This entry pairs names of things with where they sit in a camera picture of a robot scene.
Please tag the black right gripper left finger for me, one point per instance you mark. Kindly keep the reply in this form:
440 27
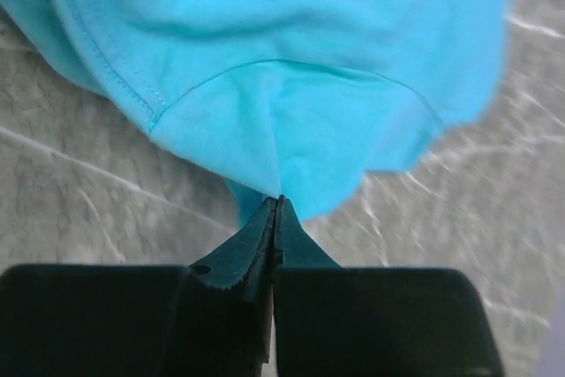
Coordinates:
209 318

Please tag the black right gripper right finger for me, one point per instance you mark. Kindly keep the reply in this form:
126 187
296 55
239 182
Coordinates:
332 320

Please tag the turquoise t shirt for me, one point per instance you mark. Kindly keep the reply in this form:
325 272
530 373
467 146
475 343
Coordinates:
280 97

